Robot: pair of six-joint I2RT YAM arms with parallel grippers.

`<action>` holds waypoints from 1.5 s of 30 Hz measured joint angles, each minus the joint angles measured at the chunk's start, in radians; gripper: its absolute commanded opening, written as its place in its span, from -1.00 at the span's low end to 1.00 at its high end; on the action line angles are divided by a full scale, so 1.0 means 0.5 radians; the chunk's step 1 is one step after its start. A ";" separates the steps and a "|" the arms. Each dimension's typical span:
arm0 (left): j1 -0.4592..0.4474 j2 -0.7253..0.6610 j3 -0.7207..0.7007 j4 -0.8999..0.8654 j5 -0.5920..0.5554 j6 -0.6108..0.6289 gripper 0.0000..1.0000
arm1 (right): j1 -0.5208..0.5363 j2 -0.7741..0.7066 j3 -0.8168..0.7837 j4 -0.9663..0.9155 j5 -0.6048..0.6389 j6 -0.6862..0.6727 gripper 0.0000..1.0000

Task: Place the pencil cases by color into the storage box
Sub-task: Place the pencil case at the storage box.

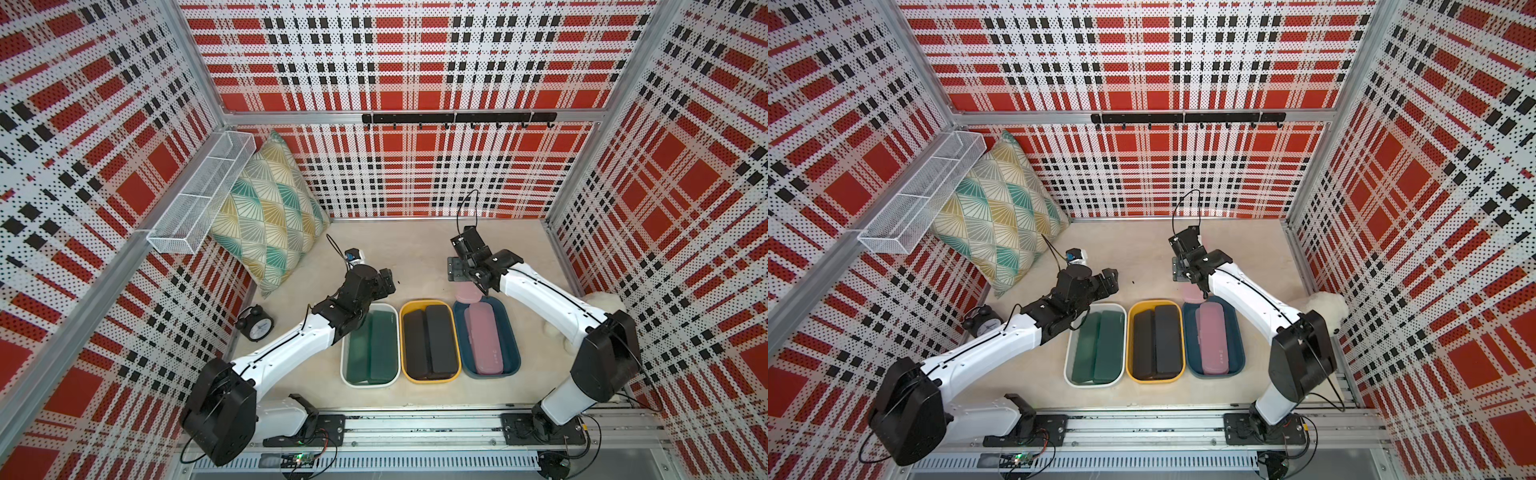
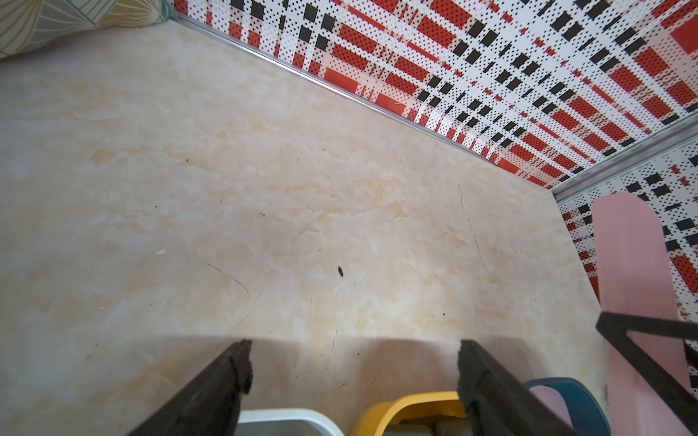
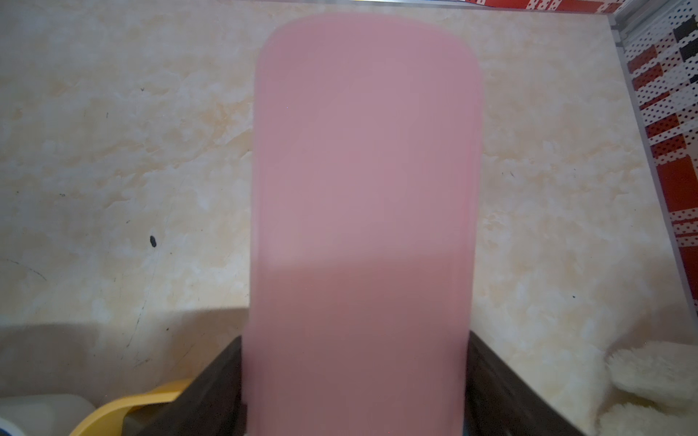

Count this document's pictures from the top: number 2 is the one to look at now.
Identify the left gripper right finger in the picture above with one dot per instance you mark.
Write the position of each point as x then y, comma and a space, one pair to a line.
496, 402

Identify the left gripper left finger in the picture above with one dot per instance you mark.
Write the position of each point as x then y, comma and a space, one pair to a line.
210, 404

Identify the pink pencil case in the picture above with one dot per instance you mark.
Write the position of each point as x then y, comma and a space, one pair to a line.
553, 401
634, 277

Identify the white storage tray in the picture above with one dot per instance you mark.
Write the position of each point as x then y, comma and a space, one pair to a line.
286, 422

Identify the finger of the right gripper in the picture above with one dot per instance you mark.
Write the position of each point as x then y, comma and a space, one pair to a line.
615, 329

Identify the patterned throw pillow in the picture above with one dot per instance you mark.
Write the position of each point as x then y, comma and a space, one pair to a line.
29, 25

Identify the yellow storage tray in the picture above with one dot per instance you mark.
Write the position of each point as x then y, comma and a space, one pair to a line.
378, 417

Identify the teal storage tray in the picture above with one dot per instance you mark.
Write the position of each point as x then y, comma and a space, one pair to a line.
586, 413

